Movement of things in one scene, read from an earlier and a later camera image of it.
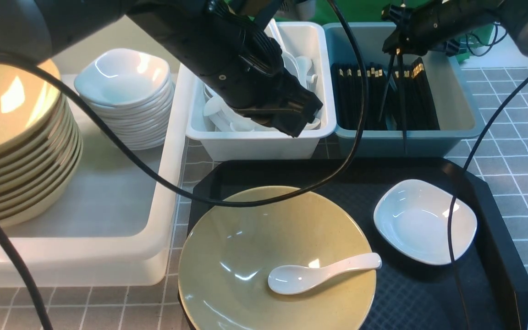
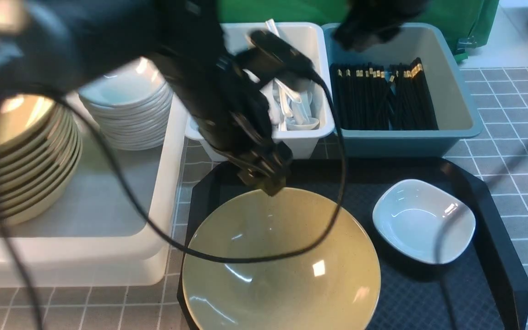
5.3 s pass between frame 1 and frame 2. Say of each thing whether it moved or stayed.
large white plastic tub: stayed
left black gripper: moved
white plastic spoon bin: stayed
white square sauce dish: stayed
